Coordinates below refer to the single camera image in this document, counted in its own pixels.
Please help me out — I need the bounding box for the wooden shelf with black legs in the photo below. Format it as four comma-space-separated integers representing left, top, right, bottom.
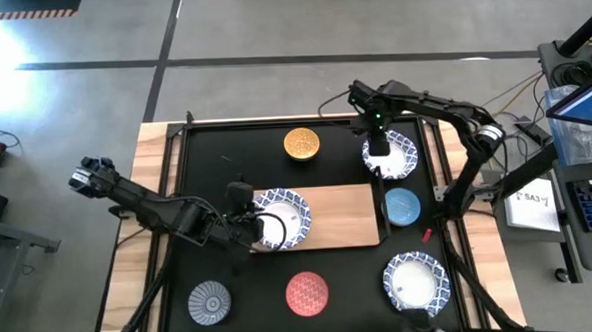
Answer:
245, 165, 394, 254

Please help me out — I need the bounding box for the yellow cable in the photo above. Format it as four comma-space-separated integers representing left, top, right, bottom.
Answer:
464, 69, 546, 129

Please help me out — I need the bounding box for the clear plastic bag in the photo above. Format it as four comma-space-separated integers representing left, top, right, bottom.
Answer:
542, 84, 592, 169

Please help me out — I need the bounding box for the coiled black cable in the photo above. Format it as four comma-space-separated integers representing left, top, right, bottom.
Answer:
551, 60, 592, 89

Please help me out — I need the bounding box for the black table mat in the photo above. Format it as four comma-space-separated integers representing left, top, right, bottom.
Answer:
156, 113, 462, 332

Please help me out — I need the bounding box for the grey desk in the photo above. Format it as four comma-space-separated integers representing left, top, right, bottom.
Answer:
0, 213, 65, 332

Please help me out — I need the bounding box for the yellow patterned bowl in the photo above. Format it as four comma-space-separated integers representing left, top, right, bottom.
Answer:
281, 126, 322, 163

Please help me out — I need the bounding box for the blue and white patterned bowl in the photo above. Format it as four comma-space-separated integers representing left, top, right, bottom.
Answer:
360, 128, 421, 182
381, 249, 453, 319
250, 185, 315, 253

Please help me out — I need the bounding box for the red-rimmed swirl patterned bowl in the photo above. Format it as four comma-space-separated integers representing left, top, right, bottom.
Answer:
284, 270, 332, 320

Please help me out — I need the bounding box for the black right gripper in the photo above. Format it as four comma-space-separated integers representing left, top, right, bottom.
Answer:
347, 77, 402, 159

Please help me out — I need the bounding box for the white SA3 label sheet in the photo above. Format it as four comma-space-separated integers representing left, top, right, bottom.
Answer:
501, 175, 563, 236

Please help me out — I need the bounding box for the grey striped bowl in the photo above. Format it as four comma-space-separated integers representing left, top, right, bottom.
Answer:
186, 279, 234, 327

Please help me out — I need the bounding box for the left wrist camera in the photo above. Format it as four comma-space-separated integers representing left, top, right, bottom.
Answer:
224, 173, 256, 215

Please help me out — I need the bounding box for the black pole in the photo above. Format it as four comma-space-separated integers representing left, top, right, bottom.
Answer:
556, 2, 592, 58

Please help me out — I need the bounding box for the black power strip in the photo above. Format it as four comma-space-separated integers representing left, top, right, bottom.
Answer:
512, 117, 552, 150

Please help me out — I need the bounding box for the black metal rig frame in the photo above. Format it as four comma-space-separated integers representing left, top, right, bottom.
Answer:
81, 95, 534, 332

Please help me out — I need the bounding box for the hazard striped floor mat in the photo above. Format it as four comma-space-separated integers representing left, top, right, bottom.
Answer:
0, 0, 85, 21

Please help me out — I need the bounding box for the grey equipment cart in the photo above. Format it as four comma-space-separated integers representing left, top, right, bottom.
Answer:
485, 37, 592, 286

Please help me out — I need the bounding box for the blue screen monitor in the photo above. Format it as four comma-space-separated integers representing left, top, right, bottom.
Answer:
544, 67, 592, 134

